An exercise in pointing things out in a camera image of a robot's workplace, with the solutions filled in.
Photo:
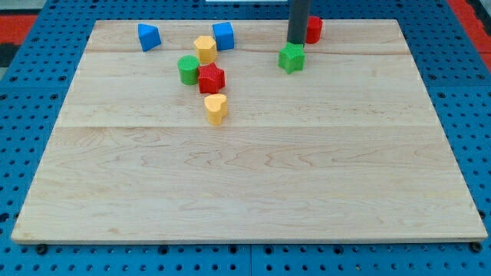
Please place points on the red star block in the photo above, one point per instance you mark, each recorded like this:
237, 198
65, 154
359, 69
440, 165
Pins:
211, 79

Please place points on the green circle block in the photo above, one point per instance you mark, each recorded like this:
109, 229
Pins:
188, 69

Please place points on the green star block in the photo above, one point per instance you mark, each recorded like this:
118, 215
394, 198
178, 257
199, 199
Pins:
292, 57

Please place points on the red circle block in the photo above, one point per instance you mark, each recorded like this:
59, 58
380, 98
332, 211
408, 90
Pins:
314, 29

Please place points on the yellow heart block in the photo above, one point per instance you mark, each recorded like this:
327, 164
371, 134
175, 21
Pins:
216, 106

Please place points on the yellow hexagon block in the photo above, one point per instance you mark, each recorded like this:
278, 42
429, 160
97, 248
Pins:
205, 48

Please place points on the light wooden board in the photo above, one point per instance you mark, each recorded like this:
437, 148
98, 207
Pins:
348, 150

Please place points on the blue cube block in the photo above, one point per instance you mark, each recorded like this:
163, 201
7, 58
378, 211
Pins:
224, 36

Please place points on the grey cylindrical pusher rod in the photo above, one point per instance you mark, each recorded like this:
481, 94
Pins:
298, 21

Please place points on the blue triangle block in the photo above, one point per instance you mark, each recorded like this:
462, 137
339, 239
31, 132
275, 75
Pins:
149, 36

